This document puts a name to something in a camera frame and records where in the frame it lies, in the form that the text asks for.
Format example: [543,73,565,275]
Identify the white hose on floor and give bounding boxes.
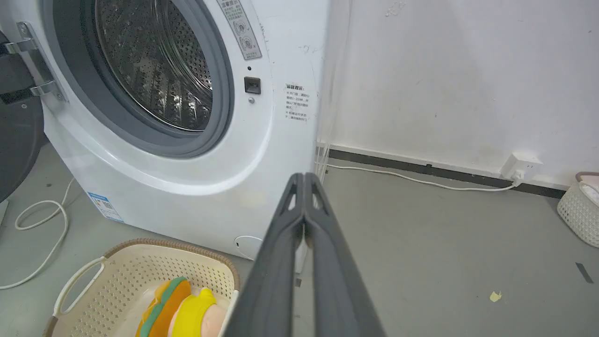
[0,178,76,290]

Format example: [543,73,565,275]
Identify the plush hamburger toy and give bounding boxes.
[136,277,192,337]

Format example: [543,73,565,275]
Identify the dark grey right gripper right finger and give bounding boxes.
[304,173,387,337]

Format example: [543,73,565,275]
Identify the white power cable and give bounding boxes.
[316,161,524,192]

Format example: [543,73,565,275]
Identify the white front-load washing machine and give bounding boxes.
[0,0,334,273]

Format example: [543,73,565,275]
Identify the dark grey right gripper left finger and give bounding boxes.
[223,173,306,337]

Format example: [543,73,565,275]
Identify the white power strip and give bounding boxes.
[500,152,543,184]

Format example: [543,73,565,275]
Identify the yellow and pink plush doll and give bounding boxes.
[168,287,228,337]

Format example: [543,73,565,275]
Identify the cream perforated laundry basket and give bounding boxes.
[43,238,241,337]

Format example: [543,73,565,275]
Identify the black tape strip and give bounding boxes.
[575,262,594,284]

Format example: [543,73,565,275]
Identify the dark washing machine door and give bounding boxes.
[0,30,50,203]

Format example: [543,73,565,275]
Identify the white woven storage basket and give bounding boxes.
[557,172,599,248]

